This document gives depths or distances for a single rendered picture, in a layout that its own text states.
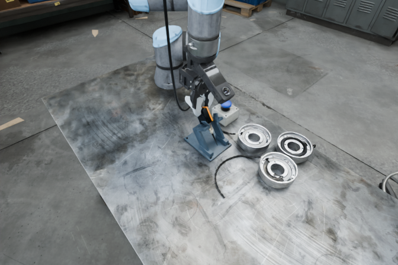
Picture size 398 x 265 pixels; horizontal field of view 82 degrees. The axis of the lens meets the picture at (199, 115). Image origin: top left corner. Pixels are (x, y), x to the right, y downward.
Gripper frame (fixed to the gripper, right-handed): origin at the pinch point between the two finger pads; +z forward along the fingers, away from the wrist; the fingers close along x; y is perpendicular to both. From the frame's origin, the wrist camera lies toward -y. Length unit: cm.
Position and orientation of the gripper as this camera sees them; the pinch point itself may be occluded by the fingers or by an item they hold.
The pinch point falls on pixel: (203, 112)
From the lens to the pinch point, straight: 70.5
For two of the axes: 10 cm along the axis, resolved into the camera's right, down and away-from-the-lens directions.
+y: -6.8, -5.5, 4.9
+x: -7.3, 4.6, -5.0
